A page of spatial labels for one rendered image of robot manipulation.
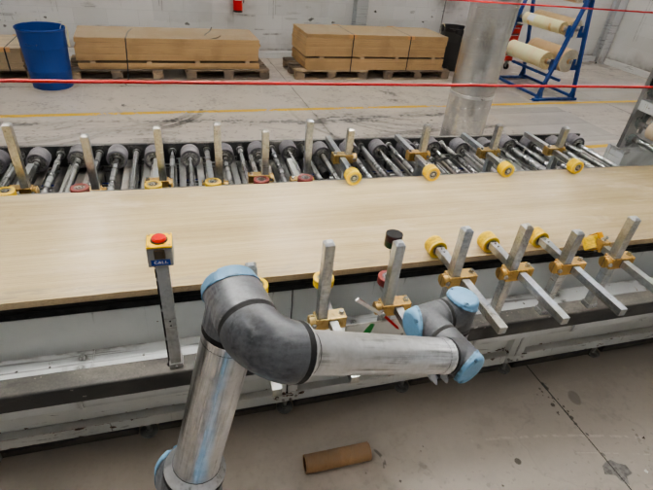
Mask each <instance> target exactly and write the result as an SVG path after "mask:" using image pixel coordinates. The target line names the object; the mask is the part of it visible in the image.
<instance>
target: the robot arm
mask: <svg viewBox="0 0 653 490"><path fill-rule="evenodd" d="M446 295H447V296H446V297H443V298H439V299H436V300H433V301H429V302H426V303H423V304H420V305H414V306H413V307H411V308H408V309H407V310H405V312H404V314H403V318H402V324H403V328H404V331H405V333H406V335H399V334H384V333H369V332H340V331H324V330H313V328H312V327H311V325H310V324H308V323H307V322H305V321H301V320H293V319H291V318H289V317H286V316H284V315H283V314H281V313H280V312H279V311H277V309H276V307H275V305H274V304H273V302H272V300H271V298H270V297H269V295H268V293H267V292H266V290H265V289H264V288H263V286H262V284H261V280H260V279H259V277H257V276H256V274H255V273H254V272H253V271H252V270H251V269H250V268H248V267H247V266H245V265H240V264H232V265H226V266H223V267H221V268H218V269H217V270H216V271H215V272H212V273H210V274H209V275H208V276H207V277H206V279H205V280H204V281H203V283H202V286H201V299H202V300H203V302H204V303H205V311H204V316H203V320H202V325H201V336H200V340H199V345H198V350H197V354H196V359H195V363H194V368H193V373H192V377H191V382H190V385H189V394H188V398H187V403H186V407H185V412H184V417H183V421H182V426H181V430H180V434H179V438H178V443H177V445H175V446H174V447H173V449H172V450H167V451H166V452H165V453H164V454H163V455H162V456H161V457H160V458H159V459H158V461H157V463H156V465H155V488H156V490H223V488H222V485H223V479H224V476H225V471H226V463H225V459H224V456H223V451H224V448H225V444H226V441H227V437H228V434H229V430H230V427H231V424H232V420H233V417H234V413H235V410H236V406H237V404H238V400H239V397H240V394H241V390H242V387H243V383H244V380H245V376H246V373H247V370H248V371H250V372H252V373H253V374H255V375H257V376H259V377H261V378H264V379H266V380H269V381H272V382H275V383H279V384H285V385H300V384H304V383H306V382H307V381H308V380H309V379H310V378H311V377H312V376H319V375H385V374H427V375H428V378H429V380H430V381H431V382H433V383H434V384H435V385H437V383H438V382H437V379H438V378H441V379H442V380H443V381H444V382H445V383H448V381H449V379H448V375H451V376H452V377H453V378H454V380H455V381H457V382H458V383H466V382H467V381H468V380H470V379H471V378H473V377H474V376H475V375H476V374H477V373H478V372H479V370H480V369H481V368H482V367H483V365H484V357H483V356H482V355H481V353H480V352H479V350H478V349H476V348H475V347H474V346H473V345H472V344H471V343H470V342H469V341H468V340H467V337H468V334H469V331H470V329H471V326H472V323H473V320H474V318H475V315H476V312H477V311H478V306H479V298H478V296H477V295H476V294H475V293H474V292H472V291H471V290H469V289H466V288H463V287H452V288H450V289H449V290H448V292H447V293H446Z"/></svg>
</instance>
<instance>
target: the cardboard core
mask: <svg viewBox="0 0 653 490"><path fill-rule="evenodd" d="M371 459H372V453H371V448H370V445H369V443H368V442H367V441H366V442H361V443H357V444H352V445H347V446H342V447H337V448H332V449H328V450H324V451H319V452H314V453H309V454H304V455H303V466H304V470H305V473H306V474H309V473H317V472H322V471H326V470H331V469H335V468H340V467H344V466H349V465H354V464H357V463H362V462H366V461H371Z"/></svg>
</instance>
